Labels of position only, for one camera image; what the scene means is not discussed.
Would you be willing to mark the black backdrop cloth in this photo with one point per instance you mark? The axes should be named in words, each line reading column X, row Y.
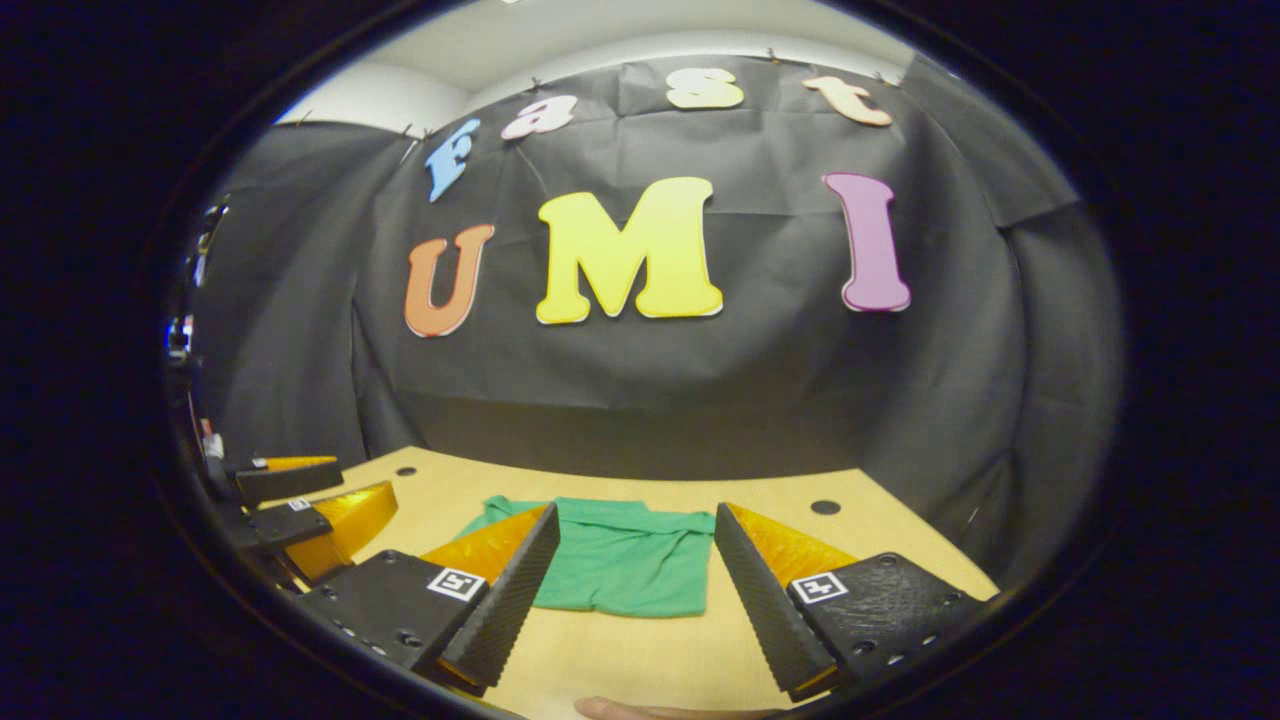
column 700, row 370

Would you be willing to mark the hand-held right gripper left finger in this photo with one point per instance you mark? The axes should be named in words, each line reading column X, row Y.
column 505, row 605

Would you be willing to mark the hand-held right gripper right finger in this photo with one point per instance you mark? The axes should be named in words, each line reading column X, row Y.
column 765, row 605

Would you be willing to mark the green T-shirt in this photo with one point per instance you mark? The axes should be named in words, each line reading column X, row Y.
column 620, row 560

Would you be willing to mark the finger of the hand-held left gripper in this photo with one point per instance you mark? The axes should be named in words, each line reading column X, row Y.
column 290, row 480
column 350, row 515

